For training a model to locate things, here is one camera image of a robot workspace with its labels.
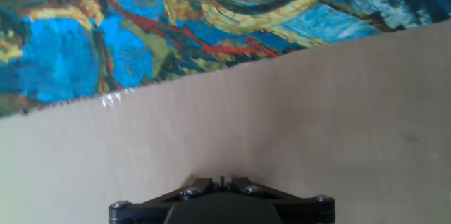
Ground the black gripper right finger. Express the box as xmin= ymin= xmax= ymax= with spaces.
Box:
xmin=222 ymin=175 xmax=335 ymax=224

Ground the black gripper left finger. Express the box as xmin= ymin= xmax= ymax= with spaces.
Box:
xmin=108 ymin=175 xmax=223 ymax=224

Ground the brown cardboard sheet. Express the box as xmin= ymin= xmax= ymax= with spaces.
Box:
xmin=0 ymin=19 xmax=451 ymax=224

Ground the sunflower painting print cloth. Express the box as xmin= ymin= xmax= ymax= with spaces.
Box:
xmin=0 ymin=0 xmax=451 ymax=118

